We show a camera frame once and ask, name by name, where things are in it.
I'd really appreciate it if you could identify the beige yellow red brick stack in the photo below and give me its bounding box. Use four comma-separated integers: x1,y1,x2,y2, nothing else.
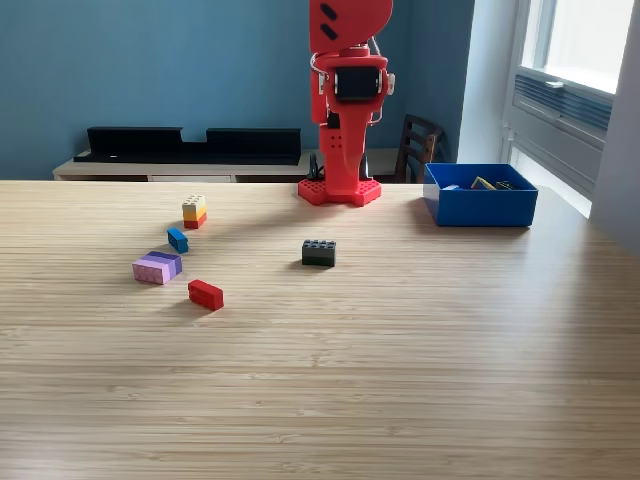
181,194,208,230

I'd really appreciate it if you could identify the dark wooden chair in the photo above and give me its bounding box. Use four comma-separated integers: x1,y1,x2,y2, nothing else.
392,113,446,184

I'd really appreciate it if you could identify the blue plastic bin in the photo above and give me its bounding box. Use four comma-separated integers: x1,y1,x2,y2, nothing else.
423,162,540,228

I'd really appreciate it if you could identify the dark grey brick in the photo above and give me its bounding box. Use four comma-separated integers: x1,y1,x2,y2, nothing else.
301,238,337,268

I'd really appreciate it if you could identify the grey window vent grille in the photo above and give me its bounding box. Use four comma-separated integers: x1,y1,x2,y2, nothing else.
513,73,614,146

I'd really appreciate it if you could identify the pale wooden sideboard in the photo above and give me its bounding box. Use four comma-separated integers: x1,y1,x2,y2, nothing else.
52,147,401,183

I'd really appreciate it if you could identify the white window frame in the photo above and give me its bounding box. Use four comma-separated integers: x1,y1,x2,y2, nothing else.
518,0,636,95

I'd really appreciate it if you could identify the small blue brick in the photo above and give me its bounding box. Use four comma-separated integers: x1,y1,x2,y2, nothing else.
166,227,190,254

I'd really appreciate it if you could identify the pink and purple brick stack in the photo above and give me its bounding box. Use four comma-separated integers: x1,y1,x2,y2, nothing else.
131,250,183,286

